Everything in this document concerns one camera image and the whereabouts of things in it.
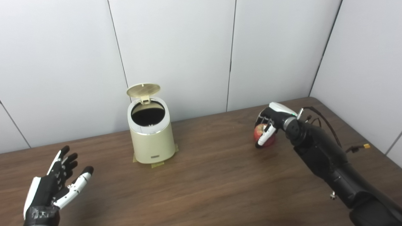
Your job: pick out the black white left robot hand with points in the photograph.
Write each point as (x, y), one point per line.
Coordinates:
(44, 191)

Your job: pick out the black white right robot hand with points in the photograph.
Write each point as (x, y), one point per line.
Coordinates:
(278, 114)

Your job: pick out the red apple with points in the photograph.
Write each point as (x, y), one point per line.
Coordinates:
(259, 133)

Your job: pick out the round cream bin lid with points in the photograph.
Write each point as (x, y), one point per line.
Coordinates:
(143, 89)

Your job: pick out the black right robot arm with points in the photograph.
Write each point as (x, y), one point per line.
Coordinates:
(326, 157)

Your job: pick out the cream-colored bin body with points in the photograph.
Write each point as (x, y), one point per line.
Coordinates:
(154, 144)

